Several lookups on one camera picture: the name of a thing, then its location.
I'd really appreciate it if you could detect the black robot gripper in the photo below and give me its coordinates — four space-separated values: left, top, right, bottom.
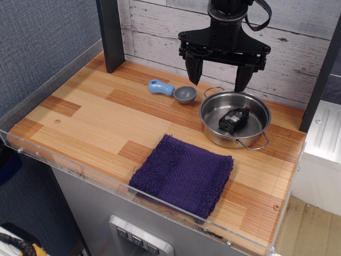
178 19 271 93

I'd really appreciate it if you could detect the silver metal pot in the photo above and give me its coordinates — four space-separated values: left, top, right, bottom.
199 86 271 150

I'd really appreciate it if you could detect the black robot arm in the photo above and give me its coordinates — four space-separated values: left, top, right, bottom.
178 1 271 93

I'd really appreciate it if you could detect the purple folded cloth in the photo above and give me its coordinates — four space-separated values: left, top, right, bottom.
129 134 234 219

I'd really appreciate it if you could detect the blue grey toy scoop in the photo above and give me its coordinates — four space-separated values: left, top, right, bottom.
148 79 197 105

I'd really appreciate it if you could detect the white aluminium side block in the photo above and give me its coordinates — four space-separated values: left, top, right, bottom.
291 100 340 215

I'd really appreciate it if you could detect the silver dispenser button panel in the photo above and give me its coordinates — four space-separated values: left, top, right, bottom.
109 214 175 255

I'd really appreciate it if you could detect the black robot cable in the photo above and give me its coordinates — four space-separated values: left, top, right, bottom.
243 0 273 31

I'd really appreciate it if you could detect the dark grey right post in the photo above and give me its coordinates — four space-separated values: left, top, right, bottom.
299 18 340 133

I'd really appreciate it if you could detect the dark grey post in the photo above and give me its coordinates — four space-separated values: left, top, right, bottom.
299 18 340 133
96 0 125 73

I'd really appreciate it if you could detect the dark grey left post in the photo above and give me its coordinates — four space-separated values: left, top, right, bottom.
96 0 125 73

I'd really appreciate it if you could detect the clear acrylic guard rail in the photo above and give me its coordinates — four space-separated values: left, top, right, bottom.
0 38 304 256

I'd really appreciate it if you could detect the black braided cable bundle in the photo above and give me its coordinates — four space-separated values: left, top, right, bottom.
0 231 45 256

